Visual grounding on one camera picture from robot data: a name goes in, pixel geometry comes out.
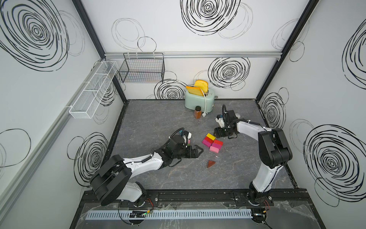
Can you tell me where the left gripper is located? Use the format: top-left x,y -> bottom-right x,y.
172,145 -> 203,160

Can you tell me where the magenta block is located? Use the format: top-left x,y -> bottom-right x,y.
202,139 -> 212,147
211,142 -> 222,150

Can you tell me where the brown triangle block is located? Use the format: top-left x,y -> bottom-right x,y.
207,160 -> 216,168

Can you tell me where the light pink block front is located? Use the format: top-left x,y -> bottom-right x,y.
209,146 -> 220,153

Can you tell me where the red block front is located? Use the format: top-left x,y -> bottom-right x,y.
214,139 -> 224,146

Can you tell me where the red block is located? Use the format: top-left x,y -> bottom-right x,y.
214,139 -> 224,146
205,136 -> 214,144

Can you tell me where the yellow block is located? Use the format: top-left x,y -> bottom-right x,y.
206,133 -> 215,141

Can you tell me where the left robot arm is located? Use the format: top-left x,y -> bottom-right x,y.
90,127 -> 204,207

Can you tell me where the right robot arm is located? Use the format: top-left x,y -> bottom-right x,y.
213,105 -> 293,206

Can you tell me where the brown spice bottle black cap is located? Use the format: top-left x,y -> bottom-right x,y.
194,106 -> 202,119

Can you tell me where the mint green toaster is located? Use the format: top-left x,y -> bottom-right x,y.
185,89 -> 215,113

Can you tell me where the rear toast slice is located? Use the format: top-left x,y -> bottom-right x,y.
194,80 -> 209,94

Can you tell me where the toast slice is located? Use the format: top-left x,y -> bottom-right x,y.
186,86 -> 205,96
194,80 -> 209,94

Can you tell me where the front toast slice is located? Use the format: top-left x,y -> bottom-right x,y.
186,86 -> 205,96

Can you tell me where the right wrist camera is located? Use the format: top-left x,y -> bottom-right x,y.
215,114 -> 225,128

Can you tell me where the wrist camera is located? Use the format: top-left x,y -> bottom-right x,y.
215,114 -> 225,128
182,130 -> 192,147

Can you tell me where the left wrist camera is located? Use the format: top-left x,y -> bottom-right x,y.
182,130 -> 192,147

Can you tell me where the white toaster power cable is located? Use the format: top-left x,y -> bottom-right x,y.
199,87 -> 208,118

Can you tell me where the grey slotted cable duct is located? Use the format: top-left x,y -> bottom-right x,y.
85,209 -> 253,220

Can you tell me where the black mounting rail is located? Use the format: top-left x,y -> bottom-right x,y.
81,188 -> 311,208

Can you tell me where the black wire basket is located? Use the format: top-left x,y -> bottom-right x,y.
119,52 -> 165,84

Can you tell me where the white wire shelf basket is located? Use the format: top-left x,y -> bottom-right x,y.
69,61 -> 118,119

